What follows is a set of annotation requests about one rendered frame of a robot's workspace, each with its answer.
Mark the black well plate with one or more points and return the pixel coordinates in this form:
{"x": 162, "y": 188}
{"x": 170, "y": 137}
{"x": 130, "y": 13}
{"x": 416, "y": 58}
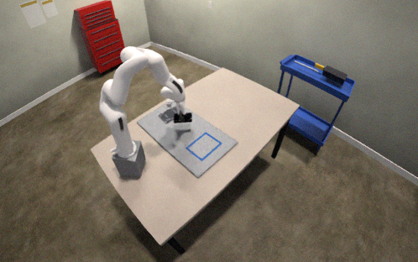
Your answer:
{"x": 187, "y": 116}

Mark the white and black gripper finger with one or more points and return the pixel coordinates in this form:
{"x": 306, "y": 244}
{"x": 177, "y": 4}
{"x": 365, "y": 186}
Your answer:
{"x": 182, "y": 119}

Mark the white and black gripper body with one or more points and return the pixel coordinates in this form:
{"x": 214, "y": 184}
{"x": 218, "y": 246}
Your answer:
{"x": 180, "y": 107}

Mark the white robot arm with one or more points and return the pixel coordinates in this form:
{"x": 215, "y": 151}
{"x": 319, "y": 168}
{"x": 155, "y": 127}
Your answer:
{"x": 117, "y": 92}

